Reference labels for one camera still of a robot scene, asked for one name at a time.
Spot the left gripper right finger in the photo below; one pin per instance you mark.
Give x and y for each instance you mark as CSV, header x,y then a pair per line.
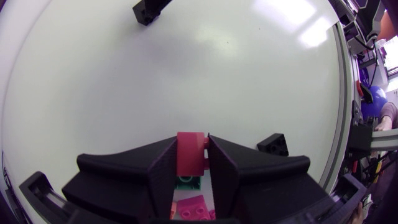
x,y
264,186

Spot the red toy brick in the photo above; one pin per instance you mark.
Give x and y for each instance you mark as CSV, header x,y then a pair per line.
x,y
190,154

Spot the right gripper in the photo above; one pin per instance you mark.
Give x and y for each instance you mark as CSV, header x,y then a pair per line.
x,y
148,11

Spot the green toy brick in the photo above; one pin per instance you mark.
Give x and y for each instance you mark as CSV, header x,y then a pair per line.
x,y
187,183

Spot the black toy brick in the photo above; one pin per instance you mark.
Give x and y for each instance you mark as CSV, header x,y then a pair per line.
x,y
274,144

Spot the pink toy brick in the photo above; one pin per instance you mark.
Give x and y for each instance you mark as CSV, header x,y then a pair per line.
x,y
193,209
212,214

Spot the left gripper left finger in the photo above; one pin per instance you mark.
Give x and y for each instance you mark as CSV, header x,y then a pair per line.
x,y
124,183

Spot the orange toy brick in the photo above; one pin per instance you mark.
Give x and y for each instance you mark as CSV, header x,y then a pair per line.
x,y
173,211

